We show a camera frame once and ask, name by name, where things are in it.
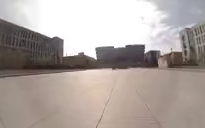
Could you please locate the long grey building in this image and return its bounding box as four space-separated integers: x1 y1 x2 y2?
0 14 65 70

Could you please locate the low pale building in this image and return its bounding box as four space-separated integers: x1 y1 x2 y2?
157 51 184 69

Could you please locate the small grey building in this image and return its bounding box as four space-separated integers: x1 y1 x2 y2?
144 49 161 67

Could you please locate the raised stone ledge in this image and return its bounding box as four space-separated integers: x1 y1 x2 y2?
0 68 88 80

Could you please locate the white building with window grid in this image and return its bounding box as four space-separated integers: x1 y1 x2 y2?
178 14 205 67

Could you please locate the grey paved plaza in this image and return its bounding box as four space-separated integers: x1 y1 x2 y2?
0 67 205 128

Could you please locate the dark wide building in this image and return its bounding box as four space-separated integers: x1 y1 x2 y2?
95 44 146 69

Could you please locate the low brown building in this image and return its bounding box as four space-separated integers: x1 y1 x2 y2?
62 51 98 70

